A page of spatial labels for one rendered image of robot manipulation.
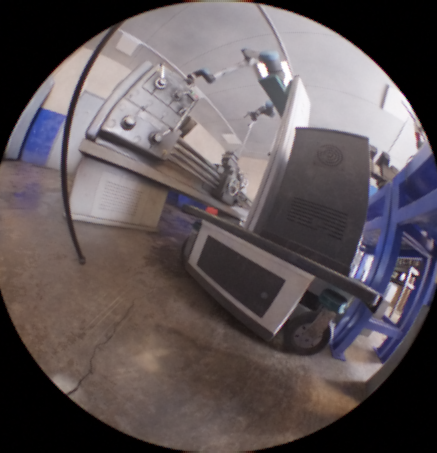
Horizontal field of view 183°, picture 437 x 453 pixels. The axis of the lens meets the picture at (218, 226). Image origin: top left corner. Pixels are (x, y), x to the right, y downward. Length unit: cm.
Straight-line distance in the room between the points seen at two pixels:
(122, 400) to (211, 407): 17
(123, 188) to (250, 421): 118
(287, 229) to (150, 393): 56
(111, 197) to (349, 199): 119
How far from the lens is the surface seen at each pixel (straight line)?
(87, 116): 448
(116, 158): 89
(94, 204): 101
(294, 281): 38
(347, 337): 75
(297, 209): 48
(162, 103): 122
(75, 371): 36
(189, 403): 35
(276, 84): 125
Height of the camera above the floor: 34
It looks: 5 degrees down
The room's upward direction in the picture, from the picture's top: 22 degrees clockwise
